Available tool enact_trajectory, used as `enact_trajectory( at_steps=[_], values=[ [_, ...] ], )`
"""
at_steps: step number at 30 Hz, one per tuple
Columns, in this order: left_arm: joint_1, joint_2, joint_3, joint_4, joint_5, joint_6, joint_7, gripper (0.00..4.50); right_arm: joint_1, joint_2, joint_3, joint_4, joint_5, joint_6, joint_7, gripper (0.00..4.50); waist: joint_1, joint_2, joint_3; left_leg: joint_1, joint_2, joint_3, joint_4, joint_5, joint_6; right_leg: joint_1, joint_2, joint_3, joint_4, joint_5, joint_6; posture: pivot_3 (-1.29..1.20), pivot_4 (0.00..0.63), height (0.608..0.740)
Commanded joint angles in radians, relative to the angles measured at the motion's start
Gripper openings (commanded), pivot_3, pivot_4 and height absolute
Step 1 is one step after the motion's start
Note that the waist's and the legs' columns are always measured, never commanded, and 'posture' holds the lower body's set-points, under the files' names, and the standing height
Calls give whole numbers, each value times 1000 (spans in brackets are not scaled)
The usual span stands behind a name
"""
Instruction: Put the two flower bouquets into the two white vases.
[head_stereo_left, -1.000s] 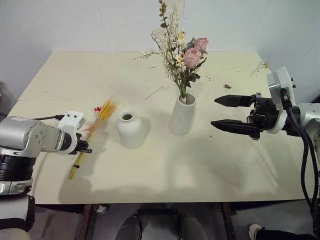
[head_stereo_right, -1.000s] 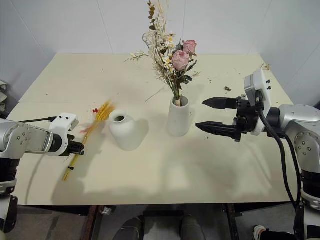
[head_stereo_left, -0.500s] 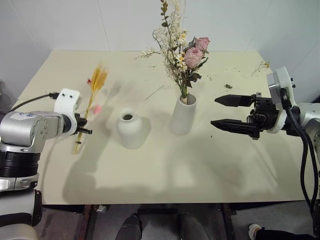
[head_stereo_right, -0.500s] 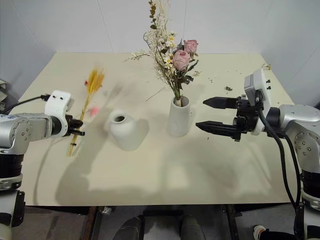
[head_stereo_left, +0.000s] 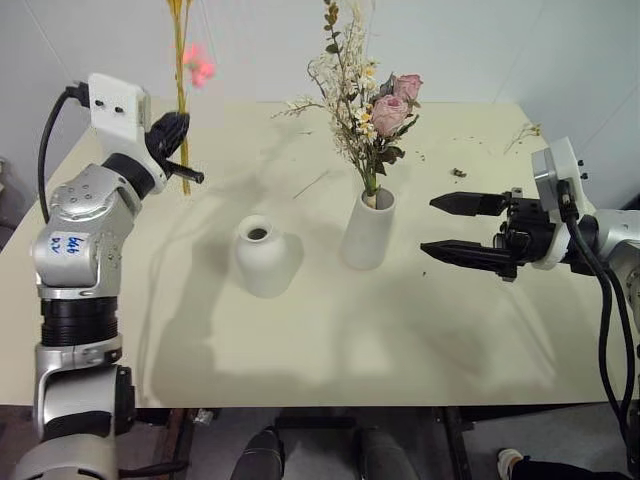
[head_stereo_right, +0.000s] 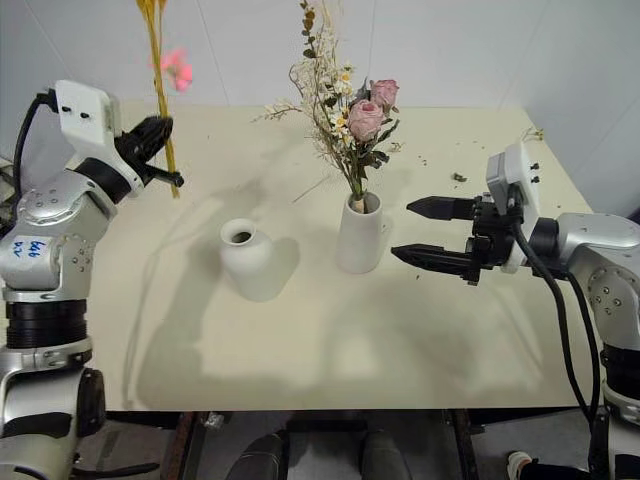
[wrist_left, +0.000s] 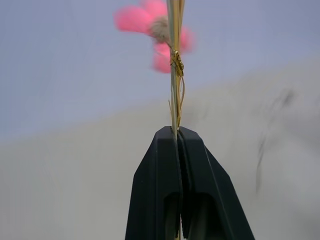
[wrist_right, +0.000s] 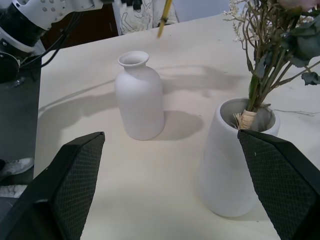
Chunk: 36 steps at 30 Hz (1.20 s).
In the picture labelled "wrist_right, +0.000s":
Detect black robot torso part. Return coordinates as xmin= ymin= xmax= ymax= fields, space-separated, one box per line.
xmin=0 ymin=51 xmax=21 ymax=85

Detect white bottle-shaped vase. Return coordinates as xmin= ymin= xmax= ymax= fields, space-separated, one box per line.
xmin=114 ymin=50 xmax=166 ymax=141

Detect white tapered vase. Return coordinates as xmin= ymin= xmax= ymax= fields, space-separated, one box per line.
xmin=198 ymin=98 xmax=281 ymax=218

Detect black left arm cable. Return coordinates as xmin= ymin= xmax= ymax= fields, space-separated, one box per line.
xmin=19 ymin=11 xmax=84 ymax=69

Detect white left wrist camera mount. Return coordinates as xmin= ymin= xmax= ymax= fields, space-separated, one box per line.
xmin=11 ymin=0 xmax=104 ymax=31

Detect white sneaker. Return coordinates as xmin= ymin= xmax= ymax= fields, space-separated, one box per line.
xmin=0 ymin=157 xmax=35 ymax=183
xmin=0 ymin=184 xmax=29 ymax=199

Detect thin loose dry twig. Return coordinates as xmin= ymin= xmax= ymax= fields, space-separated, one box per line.
xmin=273 ymin=108 xmax=318 ymax=117

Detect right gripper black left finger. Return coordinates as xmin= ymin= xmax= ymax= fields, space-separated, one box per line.
xmin=0 ymin=131 xmax=106 ymax=240

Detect pink rose flower bouquet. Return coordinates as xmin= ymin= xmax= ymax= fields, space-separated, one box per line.
xmin=222 ymin=0 xmax=320 ymax=131

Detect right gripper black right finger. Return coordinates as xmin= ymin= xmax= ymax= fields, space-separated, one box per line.
xmin=237 ymin=128 xmax=320 ymax=240

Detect white patterned jacket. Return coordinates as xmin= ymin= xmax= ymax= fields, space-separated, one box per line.
xmin=119 ymin=0 xmax=180 ymax=35

